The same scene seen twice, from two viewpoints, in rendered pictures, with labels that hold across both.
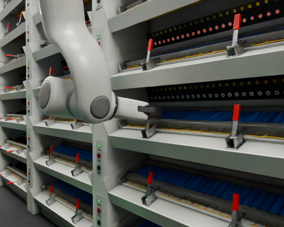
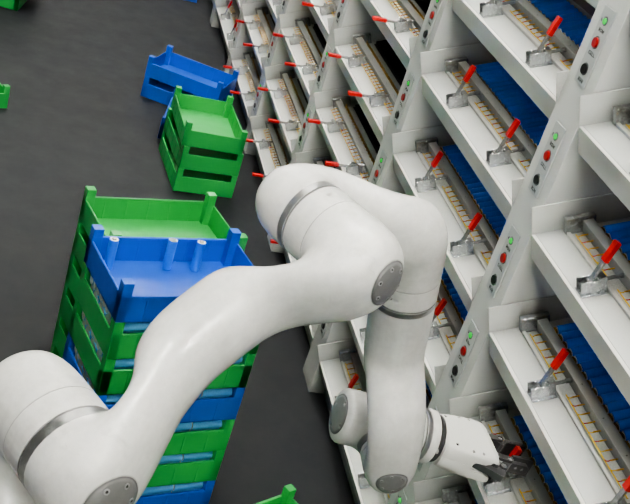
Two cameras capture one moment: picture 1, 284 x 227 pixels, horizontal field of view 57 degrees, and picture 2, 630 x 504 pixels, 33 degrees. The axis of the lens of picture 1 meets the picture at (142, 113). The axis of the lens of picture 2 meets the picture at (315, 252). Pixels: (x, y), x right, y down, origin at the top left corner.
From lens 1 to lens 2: 121 cm
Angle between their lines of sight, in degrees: 34
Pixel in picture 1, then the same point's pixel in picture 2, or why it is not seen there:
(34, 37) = (440, 38)
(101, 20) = (525, 220)
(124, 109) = (447, 463)
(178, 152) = not seen: outside the picture
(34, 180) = (332, 333)
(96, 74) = (397, 452)
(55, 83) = (352, 418)
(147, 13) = (573, 311)
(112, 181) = (431, 490)
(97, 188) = not seen: hidden behind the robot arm
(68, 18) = (393, 363)
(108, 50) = (512, 287)
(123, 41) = not seen: hidden behind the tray
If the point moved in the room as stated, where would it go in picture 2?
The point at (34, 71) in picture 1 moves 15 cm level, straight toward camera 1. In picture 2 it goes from (410, 117) to (404, 139)
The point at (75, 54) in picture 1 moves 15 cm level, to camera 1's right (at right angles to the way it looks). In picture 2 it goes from (380, 421) to (473, 478)
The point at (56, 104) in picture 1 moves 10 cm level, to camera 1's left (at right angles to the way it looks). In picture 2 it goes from (345, 441) to (290, 407)
